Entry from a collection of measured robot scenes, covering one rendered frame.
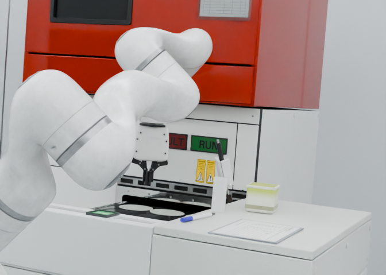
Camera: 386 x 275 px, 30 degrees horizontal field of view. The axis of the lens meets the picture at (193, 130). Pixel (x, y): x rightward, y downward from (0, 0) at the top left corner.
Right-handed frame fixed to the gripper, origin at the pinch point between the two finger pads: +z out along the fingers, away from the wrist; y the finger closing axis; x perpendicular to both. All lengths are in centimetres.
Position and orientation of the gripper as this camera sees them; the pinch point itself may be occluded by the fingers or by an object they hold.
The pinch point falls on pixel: (147, 177)
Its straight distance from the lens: 207.8
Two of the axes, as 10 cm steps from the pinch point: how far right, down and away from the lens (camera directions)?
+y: 9.8, 0.8, 1.5
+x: -1.5, -0.8, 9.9
